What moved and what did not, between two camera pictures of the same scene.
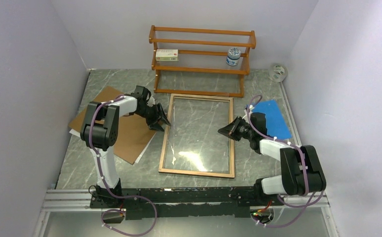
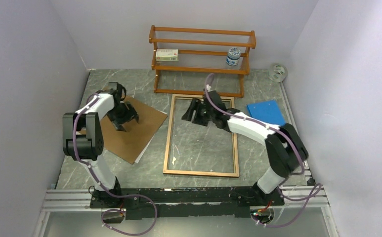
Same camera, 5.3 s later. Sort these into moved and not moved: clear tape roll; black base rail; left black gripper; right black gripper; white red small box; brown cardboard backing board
Moved: left black gripper; right black gripper
Not moved: white red small box; clear tape roll; brown cardboard backing board; black base rail
